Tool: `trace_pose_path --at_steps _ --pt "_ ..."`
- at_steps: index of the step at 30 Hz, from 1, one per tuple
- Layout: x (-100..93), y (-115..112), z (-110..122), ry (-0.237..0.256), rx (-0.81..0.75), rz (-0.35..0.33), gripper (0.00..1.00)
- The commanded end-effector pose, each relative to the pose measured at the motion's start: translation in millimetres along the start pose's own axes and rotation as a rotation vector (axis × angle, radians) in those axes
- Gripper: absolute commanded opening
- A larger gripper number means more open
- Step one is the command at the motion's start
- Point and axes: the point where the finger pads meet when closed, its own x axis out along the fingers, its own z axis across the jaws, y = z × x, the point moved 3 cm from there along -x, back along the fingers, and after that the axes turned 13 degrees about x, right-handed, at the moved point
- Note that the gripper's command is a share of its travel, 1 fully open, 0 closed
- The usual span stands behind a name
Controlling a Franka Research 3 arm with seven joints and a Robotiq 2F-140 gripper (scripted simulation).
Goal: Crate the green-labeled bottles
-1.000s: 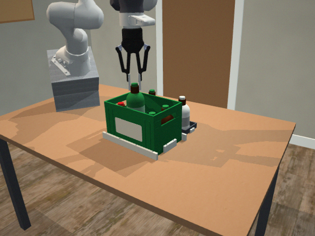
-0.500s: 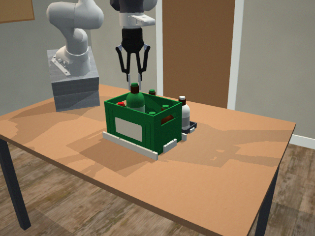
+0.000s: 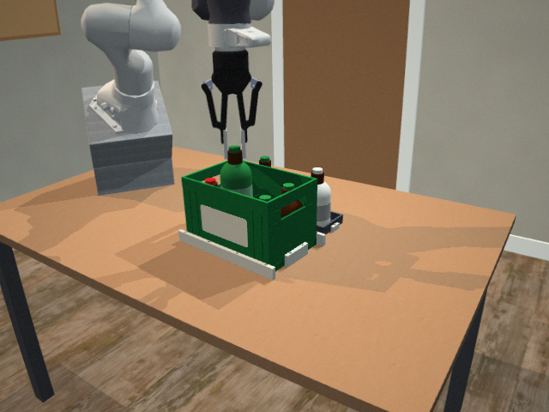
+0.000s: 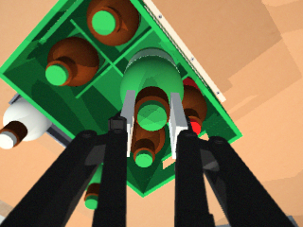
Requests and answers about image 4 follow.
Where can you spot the grey rectangular tray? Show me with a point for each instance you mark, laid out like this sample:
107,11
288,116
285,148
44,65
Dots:
55,132

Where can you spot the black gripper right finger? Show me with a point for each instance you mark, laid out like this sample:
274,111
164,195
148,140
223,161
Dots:
244,200

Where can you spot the brown bottle with red cap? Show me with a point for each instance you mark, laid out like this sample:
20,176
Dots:
194,104

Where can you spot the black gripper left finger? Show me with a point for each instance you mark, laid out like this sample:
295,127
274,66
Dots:
51,201

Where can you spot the green bottle crate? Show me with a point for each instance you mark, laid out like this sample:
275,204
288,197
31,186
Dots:
75,109

